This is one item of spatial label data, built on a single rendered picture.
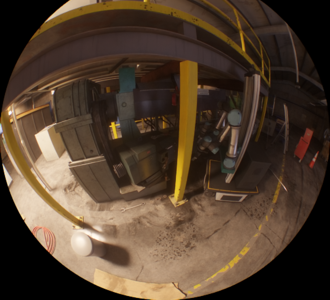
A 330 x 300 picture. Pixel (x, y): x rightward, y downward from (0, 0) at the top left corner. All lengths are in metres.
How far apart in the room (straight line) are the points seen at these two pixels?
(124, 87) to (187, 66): 1.05
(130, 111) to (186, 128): 1.03
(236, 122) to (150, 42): 0.82
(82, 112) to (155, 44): 0.88
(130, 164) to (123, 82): 1.13
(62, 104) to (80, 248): 1.47
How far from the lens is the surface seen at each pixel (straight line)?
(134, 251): 1.53
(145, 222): 1.55
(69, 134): 1.24
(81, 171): 1.41
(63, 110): 1.21
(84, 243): 1.38
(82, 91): 1.12
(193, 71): 0.77
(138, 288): 1.64
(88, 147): 1.23
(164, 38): 0.78
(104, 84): 3.05
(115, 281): 1.70
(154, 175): 1.41
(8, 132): 1.29
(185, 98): 0.75
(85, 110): 1.08
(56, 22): 0.93
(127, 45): 0.69
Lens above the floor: 1.48
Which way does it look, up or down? 26 degrees down
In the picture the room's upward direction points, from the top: 1 degrees counter-clockwise
